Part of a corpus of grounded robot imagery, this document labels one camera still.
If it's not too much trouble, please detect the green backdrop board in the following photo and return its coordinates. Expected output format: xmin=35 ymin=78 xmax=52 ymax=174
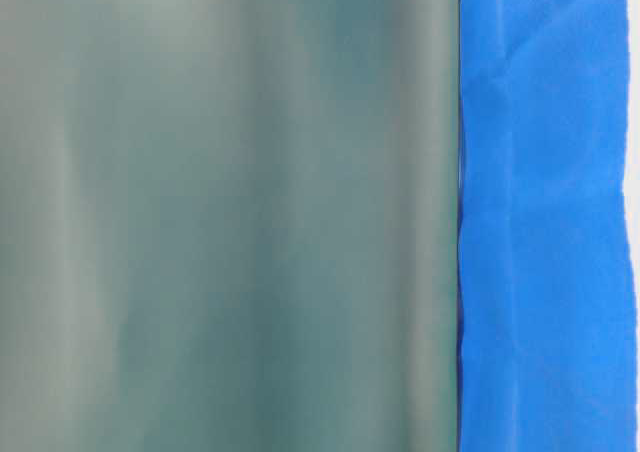
xmin=1 ymin=0 xmax=458 ymax=451

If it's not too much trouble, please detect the blue table cloth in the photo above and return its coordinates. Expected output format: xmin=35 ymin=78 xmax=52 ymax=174
xmin=458 ymin=0 xmax=639 ymax=451

